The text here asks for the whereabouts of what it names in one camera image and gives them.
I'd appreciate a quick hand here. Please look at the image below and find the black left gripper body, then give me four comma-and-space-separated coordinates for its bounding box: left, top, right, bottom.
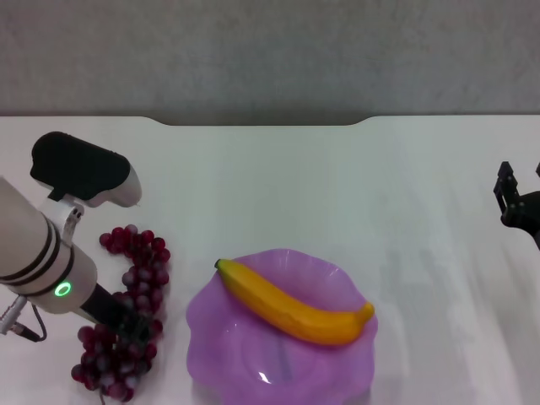
79, 284, 136, 334

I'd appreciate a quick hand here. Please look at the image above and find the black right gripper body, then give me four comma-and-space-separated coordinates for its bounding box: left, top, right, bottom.
499, 192, 540, 252

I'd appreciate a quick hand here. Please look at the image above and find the red purple grape bunch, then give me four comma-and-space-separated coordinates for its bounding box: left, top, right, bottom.
70, 224, 172, 402

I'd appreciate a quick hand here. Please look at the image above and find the yellow plastic banana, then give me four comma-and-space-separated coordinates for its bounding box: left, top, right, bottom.
214, 257, 375, 347

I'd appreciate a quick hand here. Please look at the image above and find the purple wavy plastic plate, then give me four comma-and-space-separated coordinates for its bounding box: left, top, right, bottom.
186, 248, 380, 405

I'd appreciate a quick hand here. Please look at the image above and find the left arm cable with plug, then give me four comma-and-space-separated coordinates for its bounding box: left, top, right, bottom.
0, 294, 47, 343

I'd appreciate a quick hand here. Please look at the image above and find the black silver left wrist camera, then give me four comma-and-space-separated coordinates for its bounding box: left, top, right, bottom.
30, 131, 143, 208

